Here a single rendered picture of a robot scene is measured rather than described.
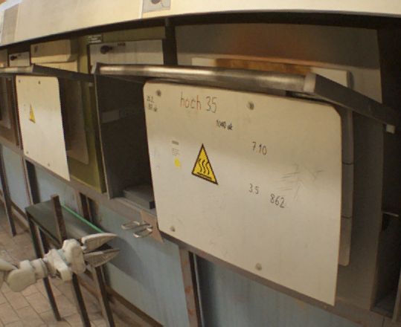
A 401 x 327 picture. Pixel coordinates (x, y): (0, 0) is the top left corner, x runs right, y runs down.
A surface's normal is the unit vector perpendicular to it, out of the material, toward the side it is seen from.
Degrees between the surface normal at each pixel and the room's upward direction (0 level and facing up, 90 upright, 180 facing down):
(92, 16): 80
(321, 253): 90
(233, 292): 90
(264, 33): 90
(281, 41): 90
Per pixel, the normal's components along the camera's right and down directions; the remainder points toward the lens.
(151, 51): -0.77, 0.25
